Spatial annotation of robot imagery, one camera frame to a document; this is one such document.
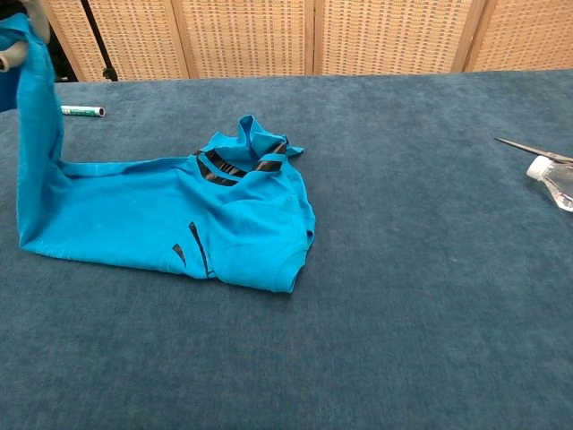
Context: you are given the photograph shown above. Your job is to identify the clear plastic water bottle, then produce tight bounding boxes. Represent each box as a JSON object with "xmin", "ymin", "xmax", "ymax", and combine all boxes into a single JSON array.
[{"xmin": 526, "ymin": 156, "xmax": 573, "ymax": 213}]

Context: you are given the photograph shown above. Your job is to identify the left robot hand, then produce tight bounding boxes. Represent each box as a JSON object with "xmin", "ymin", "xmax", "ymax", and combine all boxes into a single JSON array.
[{"xmin": 0, "ymin": 0, "xmax": 51, "ymax": 73}]

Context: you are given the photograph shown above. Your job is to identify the green and white marker pen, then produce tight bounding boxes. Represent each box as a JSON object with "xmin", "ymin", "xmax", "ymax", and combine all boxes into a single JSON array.
[{"xmin": 60, "ymin": 105, "xmax": 107, "ymax": 118}]

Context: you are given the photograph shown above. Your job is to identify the woven wooden folding screen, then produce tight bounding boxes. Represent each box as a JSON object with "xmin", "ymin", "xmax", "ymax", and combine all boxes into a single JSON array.
[{"xmin": 40, "ymin": 0, "xmax": 573, "ymax": 82}]

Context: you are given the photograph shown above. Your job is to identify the blue printed t-shirt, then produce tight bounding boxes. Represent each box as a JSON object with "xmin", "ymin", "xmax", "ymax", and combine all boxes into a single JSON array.
[{"xmin": 0, "ymin": 12, "xmax": 317, "ymax": 295}]

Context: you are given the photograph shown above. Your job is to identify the dark teal table cloth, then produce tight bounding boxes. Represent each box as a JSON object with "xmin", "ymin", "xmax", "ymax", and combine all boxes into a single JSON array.
[{"xmin": 0, "ymin": 69, "xmax": 573, "ymax": 430}]

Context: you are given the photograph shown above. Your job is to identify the black-handled steel scissors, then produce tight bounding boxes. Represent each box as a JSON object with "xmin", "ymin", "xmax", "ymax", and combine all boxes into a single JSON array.
[{"xmin": 494, "ymin": 137, "xmax": 573, "ymax": 163}]

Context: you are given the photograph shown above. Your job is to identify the black tripod stand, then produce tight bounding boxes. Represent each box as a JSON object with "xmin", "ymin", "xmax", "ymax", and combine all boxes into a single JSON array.
[{"xmin": 80, "ymin": 0, "xmax": 119, "ymax": 82}]

